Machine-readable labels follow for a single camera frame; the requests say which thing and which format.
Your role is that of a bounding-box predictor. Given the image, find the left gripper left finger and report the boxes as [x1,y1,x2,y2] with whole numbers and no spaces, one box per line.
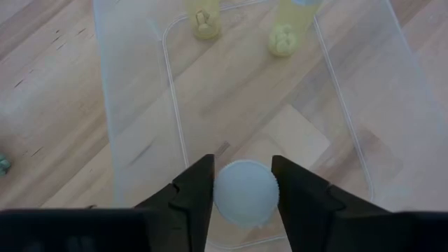
[134,153,216,252]

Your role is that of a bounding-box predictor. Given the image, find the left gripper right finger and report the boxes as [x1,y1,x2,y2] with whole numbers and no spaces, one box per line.
[271,155,391,252]

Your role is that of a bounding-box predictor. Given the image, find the small white ball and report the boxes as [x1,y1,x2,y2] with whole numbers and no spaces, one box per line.
[185,0,222,40]

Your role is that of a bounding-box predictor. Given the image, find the clear plastic bin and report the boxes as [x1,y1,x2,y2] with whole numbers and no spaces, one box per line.
[92,0,448,251]

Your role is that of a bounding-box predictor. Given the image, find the potted green succulent plant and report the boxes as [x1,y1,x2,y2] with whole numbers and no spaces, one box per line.
[0,153,11,178]

